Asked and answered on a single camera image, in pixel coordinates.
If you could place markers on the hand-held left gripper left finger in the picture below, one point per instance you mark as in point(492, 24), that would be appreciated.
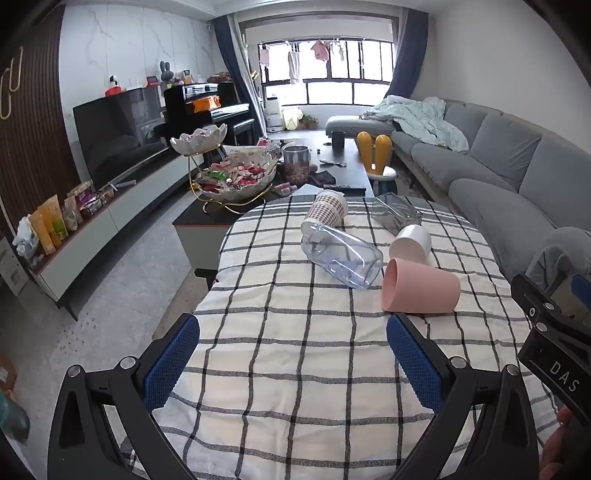
point(171, 364)

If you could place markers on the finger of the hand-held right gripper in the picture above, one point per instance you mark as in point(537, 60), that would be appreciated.
point(538, 304)
point(582, 284)

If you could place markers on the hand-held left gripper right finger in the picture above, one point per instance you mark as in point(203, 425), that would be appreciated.
point(415, 364)

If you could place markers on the pink cup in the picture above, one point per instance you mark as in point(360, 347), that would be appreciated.
point(422, 286)

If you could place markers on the white cup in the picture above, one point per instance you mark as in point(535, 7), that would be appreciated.
point(411, 244)

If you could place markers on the clear square glass cup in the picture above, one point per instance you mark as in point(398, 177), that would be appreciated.
point(395, 214)

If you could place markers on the brown checked cup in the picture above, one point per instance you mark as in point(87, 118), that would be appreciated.
point(325, 207)

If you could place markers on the black cup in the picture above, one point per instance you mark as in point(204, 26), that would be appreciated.
point(338, 141)

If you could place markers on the person's right hand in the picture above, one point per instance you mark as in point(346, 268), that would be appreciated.
point(565, 454)

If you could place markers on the grey cushion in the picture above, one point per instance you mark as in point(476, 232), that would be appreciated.
point(554, 249)

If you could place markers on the black white checked tablecloth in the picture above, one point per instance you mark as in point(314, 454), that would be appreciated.
point(295, 360)

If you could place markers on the white television cabinet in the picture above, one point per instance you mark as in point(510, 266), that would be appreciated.
point(97, 240)

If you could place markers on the grey sofa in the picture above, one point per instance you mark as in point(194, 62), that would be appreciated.
point(498, 152)

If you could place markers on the cardboard box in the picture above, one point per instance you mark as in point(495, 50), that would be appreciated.
point(7, 371)

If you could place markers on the purple snack bag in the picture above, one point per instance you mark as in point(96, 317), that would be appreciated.
point(85, 198)

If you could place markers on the orange snack bag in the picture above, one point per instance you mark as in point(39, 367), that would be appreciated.
point(46, 224)

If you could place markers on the black remote control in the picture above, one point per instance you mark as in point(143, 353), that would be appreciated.
point(346, 187)

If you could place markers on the white crumpled cloth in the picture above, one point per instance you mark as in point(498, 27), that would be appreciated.
point(25, 235)

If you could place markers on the two-tier snack bowl stand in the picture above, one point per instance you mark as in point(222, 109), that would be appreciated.
point(235, 173)

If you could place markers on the dark coffee table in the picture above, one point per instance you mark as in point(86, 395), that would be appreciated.
point(341, 170)

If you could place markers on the brown wallet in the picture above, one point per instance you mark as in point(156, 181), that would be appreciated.
point(323, 178)

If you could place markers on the yellow rabbit ear stool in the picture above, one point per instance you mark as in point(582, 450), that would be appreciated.
point(376, 152)

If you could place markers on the light blue blanket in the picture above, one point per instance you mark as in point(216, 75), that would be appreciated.
point(422, 120)

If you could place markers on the clear jar of nuts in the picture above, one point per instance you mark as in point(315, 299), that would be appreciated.
point(295, 166)

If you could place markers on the flat screen television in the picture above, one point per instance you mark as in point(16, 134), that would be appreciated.
point(117, 134)

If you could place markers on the black piano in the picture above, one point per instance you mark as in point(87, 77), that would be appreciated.
point(207, 108)

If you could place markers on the white air purifier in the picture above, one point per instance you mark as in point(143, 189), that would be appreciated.
point(274, 113)

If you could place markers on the blue curtain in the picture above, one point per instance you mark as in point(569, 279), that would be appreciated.
point(233, 69)
point(408, 55)

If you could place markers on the white hanging garment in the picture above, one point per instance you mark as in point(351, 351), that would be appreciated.
point(294, 67)

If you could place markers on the pink hanging garment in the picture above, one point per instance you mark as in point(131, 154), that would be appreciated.
point(319, 50)

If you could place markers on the white security camera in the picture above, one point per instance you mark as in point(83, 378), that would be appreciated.
point(114, 81)

